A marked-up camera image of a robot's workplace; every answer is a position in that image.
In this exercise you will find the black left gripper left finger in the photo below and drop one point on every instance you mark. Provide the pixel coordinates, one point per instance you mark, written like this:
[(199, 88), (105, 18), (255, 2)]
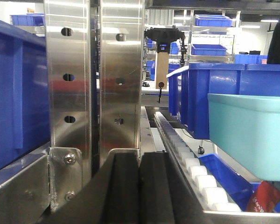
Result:
[(121, 205)]

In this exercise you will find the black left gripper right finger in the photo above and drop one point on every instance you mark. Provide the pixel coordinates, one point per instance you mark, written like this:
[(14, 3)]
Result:
[(155, 200)]

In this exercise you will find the light turquoise plastic bin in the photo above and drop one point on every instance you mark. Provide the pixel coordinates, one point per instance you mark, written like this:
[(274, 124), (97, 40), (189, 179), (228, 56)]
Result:
[(247, 128)]

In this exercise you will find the red snack bag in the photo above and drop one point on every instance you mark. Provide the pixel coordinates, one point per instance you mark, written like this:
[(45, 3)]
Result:
[(264, 199)]

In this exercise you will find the large blue crate right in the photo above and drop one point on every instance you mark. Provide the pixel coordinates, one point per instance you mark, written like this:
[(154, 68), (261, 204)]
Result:
[(190, 85)]

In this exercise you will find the large blue crate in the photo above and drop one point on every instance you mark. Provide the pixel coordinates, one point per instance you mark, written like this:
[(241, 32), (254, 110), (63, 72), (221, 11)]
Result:
[(190, 85), (24, 93)]

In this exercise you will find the large blue crate left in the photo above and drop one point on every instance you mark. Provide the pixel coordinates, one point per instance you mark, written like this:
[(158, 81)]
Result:
[(24, 93)]

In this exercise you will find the stainless steel shelf upright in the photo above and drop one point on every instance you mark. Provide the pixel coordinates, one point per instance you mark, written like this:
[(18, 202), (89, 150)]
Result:
[(94, 54)]

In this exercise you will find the blue crate middle far shelf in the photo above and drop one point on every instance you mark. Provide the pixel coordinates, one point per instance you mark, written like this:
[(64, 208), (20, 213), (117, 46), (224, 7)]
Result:
[(208, 50)]

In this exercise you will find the black device on wooden board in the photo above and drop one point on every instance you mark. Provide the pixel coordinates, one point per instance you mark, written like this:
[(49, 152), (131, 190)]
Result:
[(163, 38)]

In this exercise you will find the blue crate top far shelf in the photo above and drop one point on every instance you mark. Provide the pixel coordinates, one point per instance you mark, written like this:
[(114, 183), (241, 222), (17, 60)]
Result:
[(204, 20)]

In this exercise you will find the white roller rail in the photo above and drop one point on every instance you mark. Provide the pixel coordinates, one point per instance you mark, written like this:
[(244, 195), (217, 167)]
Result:
[(207, 190)]

